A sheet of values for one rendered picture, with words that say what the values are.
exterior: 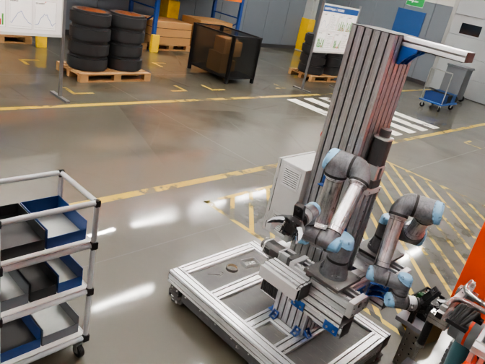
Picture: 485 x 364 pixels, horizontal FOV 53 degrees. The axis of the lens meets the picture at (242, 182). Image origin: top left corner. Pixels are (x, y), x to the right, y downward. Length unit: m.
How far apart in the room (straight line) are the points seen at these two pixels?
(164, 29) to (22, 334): 10.21
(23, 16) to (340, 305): 5.60
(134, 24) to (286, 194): 6.43
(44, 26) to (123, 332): 4.86
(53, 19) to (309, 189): 5.15
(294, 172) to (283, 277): 0.59
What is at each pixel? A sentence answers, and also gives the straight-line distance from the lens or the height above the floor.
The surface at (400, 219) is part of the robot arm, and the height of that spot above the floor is 1.20.
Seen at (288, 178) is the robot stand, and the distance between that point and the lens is 2.78.
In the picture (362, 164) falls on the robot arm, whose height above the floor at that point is 1.45.
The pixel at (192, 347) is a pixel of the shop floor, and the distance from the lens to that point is 3.18.
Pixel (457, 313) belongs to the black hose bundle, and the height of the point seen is 1.01.
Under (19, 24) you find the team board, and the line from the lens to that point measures 7.04.
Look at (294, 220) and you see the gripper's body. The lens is 2.07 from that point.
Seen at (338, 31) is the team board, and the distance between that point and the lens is 11.63.
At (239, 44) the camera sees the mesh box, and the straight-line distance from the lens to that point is 10.09.
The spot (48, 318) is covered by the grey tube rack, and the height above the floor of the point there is 0.19.
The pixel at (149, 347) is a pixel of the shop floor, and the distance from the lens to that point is 3.14.
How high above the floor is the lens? 2.16
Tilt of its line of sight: 23 degrees down
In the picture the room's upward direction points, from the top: 12 degrees clockwise
